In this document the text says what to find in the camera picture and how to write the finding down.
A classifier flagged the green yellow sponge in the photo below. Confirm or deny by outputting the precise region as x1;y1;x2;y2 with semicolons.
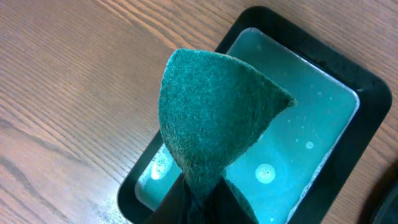
159;49;296;223

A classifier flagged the round black serving tray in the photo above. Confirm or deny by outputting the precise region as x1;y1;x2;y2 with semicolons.
357;160;397;224

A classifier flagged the black rectangular water tray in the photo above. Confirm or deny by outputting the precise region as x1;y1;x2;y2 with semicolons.
118;6;392;223

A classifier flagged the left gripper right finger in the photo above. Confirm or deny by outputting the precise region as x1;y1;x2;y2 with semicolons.
211;177;258;224

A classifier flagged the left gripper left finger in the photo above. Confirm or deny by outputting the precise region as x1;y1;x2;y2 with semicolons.
144;174;192;224

